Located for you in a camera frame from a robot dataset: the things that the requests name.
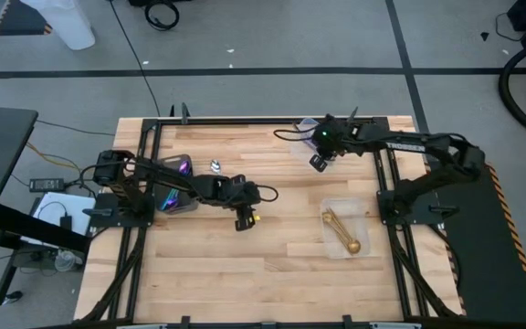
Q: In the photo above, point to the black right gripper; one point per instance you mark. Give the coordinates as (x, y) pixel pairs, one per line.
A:
(333, 134)

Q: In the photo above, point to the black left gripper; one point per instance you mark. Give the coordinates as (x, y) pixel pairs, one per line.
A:
(240, 194)

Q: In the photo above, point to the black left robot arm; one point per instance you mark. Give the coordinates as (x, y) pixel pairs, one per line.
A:
(167, 176)

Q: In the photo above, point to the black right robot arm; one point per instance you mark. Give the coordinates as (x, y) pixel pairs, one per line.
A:
(381, 136)

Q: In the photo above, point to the clear plastic container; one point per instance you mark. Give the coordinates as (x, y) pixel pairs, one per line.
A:
(359, 219)
(298, 148)

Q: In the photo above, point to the dark smoky plastic bin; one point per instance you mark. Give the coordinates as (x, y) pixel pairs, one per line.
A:
(190, 205)

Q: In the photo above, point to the white flat board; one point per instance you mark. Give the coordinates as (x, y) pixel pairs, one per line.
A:
(76, 205)

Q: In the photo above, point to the small black plug adapter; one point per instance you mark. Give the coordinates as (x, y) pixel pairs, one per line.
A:
(66, 222)

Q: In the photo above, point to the small black floor debris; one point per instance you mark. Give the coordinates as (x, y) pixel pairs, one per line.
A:
(485, 36)

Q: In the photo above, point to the clear plastic bottle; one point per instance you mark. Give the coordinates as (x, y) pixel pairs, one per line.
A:
(65, 261)

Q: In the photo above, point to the large black hazard-edged mat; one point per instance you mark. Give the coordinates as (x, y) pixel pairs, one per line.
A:
(482, 251)

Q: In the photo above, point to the black power adapter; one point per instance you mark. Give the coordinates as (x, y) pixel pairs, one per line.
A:
(46, 184)

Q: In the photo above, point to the small black hazard-striped mat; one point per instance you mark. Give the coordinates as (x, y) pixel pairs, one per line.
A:
(18, 23)

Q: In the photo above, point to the black frame clamp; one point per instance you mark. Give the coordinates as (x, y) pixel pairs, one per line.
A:
(353, 114)
(184, 113)
(185, 321)
(346, 321)
(172, 111)

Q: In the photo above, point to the black metal table frame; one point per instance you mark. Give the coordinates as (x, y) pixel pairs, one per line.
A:
(245, 121)

